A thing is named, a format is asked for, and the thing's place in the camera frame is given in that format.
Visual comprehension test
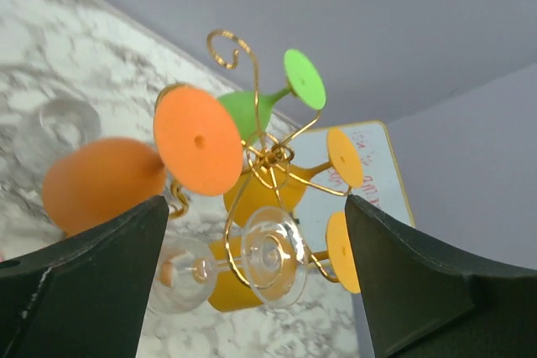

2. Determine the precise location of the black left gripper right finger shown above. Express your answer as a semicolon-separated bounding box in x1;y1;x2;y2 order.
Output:
345;195;536;357

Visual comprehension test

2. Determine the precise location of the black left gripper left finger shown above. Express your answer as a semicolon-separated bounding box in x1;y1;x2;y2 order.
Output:
1;196;169;358

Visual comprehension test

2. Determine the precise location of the orange plastic wine glass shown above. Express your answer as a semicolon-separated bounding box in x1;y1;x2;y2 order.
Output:
42;84;242;236

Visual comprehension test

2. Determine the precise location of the clear wine glass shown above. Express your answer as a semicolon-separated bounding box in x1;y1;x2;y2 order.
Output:
13;98;101;177
149;206;308;314

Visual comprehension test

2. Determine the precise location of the yellow plastic wine glass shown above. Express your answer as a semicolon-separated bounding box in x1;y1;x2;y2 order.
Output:
223;128;363;227

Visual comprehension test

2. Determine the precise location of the green plastic wine glass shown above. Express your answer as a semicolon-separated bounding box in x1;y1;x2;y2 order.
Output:
218;49;327;142

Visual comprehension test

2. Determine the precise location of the yellow-framed whiteboard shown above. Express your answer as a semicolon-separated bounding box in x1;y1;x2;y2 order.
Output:
290;121;414;252

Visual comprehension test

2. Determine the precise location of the gold wire glass rack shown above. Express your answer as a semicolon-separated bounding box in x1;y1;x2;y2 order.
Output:
161;29;353;288

